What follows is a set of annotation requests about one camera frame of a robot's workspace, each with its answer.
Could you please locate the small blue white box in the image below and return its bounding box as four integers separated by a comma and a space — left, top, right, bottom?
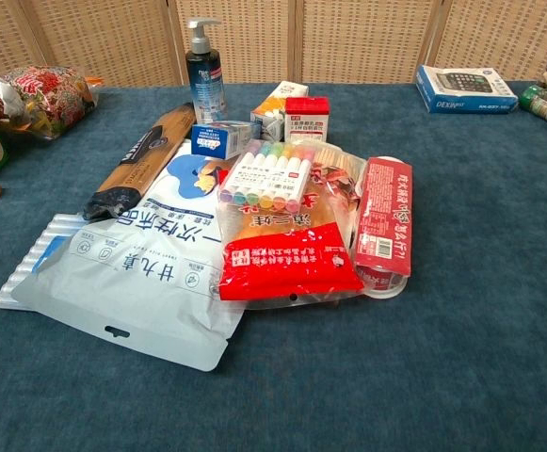
190, 120, 262, 161

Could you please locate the red and white small box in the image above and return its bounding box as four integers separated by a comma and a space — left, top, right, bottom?
284, 96, 330, 143

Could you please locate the white and orange carton box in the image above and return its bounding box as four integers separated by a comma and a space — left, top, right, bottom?
249, 81, 310, 142

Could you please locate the blue and white calculator box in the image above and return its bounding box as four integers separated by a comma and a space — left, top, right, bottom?
414, 64, 520, 115

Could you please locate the red and clear bread bag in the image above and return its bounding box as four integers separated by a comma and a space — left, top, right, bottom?
217, 159, 366, 311

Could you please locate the pastel highlighter marker pack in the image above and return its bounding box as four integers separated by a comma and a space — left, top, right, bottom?
217, 140, 314, 214

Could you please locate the clear bag of wooden sticks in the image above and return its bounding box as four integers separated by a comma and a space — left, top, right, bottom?
311, 139, 367, 183

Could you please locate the red paper cup sleeve pack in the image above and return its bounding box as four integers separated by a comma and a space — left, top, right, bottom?
352, 155, 415, 299

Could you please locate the brown and black spaghetti packet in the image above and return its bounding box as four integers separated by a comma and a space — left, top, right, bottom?
82, 103, 198, 222

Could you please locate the large white and blue plastic bag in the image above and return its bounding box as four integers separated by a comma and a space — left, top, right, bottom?
0, 139, 247, 373

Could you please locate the dark blue pump dispenser bottle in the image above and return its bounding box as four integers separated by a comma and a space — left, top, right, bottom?
185, 17, 227, 125

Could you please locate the woven wooden folding screen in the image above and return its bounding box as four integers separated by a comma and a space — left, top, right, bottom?
0, 0, 547, 89

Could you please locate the red floral snack bag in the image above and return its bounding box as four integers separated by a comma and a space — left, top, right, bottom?
3, 65, 99, 140

